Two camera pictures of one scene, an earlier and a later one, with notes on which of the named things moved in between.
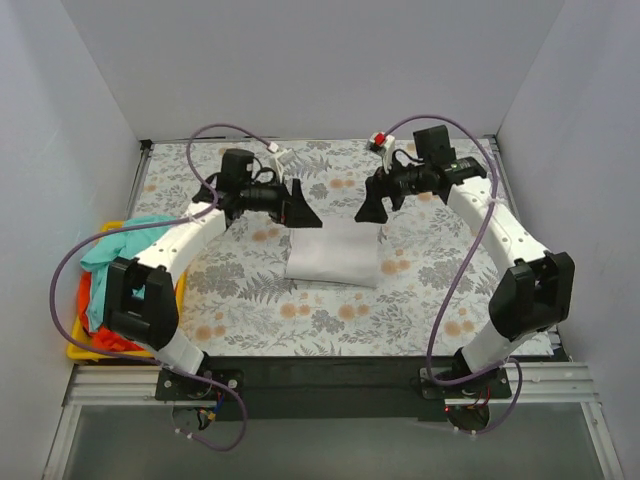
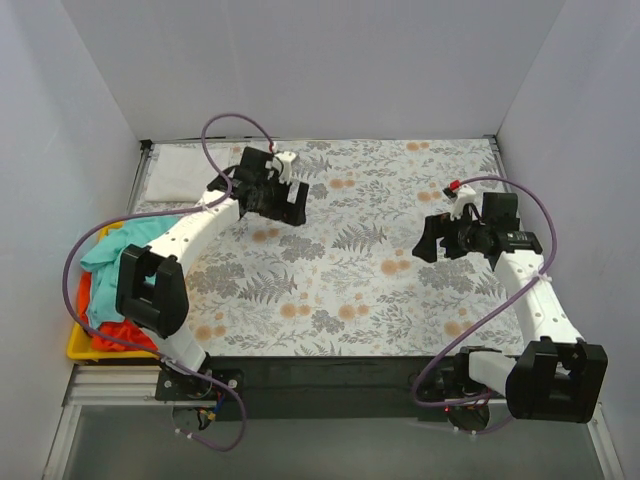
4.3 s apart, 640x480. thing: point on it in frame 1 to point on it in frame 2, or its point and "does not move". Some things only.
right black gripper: (382, 187) to (447, 240)
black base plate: (331, 388) does not move
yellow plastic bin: (79, 353) does not move
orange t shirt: (99, 336) does not move
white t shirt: (337, 253) to (181, 173)
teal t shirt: (116, 247) does not move
